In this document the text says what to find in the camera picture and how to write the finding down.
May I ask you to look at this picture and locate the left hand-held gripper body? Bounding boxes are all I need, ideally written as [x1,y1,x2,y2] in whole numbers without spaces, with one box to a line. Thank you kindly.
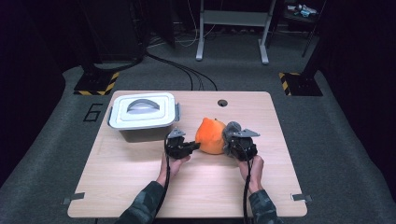
[164,128,188,161]

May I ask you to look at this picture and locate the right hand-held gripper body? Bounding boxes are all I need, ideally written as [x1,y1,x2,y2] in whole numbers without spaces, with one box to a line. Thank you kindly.
[230,128,261,162]

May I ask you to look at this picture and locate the orange plush toy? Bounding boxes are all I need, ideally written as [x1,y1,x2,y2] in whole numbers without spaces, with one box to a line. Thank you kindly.
[194,117,228,156]

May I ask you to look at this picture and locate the grey towel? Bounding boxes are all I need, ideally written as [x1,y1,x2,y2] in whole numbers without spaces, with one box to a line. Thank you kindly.
[221,120,243,157]

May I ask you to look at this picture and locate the storage box with white lid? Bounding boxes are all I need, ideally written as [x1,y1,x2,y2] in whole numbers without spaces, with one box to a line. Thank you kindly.
[106,91,181,144]

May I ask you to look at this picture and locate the person's left hand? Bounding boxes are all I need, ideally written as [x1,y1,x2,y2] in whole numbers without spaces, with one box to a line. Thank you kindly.
[155,153,191,188]

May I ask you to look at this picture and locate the person's right hand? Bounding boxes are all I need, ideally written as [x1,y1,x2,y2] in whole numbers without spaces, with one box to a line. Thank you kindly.
[237,154,265,194]

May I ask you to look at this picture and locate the grey tape piece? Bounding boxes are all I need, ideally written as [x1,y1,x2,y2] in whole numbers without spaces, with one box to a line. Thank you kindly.
[290,193,313,203]
[61,191,86,205]

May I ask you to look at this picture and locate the striped black stand base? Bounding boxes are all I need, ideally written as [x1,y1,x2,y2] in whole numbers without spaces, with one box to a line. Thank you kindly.
[73,71,120,96]
[278,72,324,97]

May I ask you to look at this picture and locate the black equipment cabinet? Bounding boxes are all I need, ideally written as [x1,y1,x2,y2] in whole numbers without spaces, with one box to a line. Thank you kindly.
[82,0,148,63]

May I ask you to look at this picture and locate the dark side table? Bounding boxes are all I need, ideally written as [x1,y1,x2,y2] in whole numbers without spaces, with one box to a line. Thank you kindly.
[270,0,327,59]

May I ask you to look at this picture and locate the pale small clutter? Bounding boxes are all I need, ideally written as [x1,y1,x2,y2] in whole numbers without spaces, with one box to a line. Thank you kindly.
[286,3,318,18]

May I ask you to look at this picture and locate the left hand-held gripper cable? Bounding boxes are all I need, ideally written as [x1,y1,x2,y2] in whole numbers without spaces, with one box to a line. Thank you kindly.
[154,136,173,220]

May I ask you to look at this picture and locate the hand-held gripper cable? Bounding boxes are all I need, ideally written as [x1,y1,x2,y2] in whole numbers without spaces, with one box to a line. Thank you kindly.
[242,158,254,224]
[154,136,173,220]

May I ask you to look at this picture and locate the right hand-held gripper cable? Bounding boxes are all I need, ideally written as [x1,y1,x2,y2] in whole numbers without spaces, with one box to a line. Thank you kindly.
[242,158,254,224]

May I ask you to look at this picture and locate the black floor cables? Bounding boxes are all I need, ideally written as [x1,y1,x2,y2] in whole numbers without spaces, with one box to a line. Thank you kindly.
[92,50,219,91]

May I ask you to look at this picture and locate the white floor cables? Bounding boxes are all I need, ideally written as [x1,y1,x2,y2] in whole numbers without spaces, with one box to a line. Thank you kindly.
[148,0,218,49]

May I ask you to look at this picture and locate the white metal desk frame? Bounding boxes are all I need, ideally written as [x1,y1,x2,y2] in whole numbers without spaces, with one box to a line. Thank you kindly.
[195,0,277,65]

